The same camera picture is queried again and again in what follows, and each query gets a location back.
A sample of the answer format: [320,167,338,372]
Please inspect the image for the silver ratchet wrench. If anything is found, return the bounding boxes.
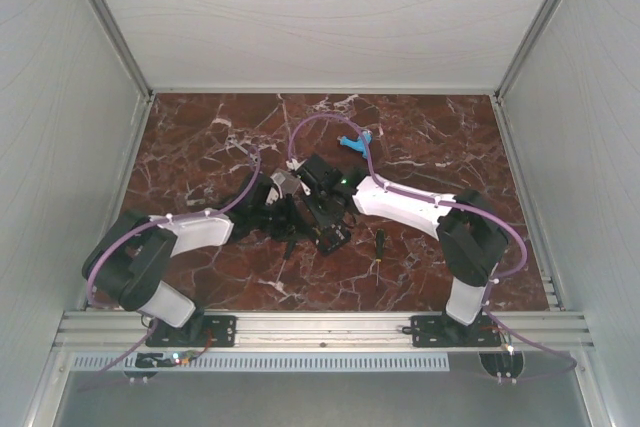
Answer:
[226,135,257,161]

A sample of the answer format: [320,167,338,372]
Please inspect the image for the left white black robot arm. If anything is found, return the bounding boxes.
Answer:
[82,170,305,345]

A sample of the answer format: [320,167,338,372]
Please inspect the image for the yellow black handle screwdriver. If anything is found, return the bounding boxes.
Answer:
[375,229,385,285]

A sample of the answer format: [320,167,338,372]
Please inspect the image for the black fuse box base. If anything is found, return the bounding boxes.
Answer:
[315,223,351,256]

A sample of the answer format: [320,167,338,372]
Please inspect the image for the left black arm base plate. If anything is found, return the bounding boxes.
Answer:
[145,313,237,349]

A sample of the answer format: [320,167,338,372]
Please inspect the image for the clear plastic fuse box lid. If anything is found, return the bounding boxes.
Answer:
[271,169,300,198]

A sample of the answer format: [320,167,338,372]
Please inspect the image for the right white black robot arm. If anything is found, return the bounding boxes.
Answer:
[291,154,508,345]

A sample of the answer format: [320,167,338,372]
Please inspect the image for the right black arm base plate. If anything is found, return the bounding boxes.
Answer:
[400,313,503,348]

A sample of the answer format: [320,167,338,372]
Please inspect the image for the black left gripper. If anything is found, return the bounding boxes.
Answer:
[252,194,315,243]

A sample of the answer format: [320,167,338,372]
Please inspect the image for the blue glue gun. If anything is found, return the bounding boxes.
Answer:
[337,130,373,159]

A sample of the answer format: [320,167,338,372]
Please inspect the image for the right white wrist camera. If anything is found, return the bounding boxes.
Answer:
[286,159,313,196]

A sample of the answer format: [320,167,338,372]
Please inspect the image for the aluminium front rail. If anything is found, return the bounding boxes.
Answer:
[53,311,594,352]

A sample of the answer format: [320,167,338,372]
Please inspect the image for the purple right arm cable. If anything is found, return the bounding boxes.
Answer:
[287,114,579,382]

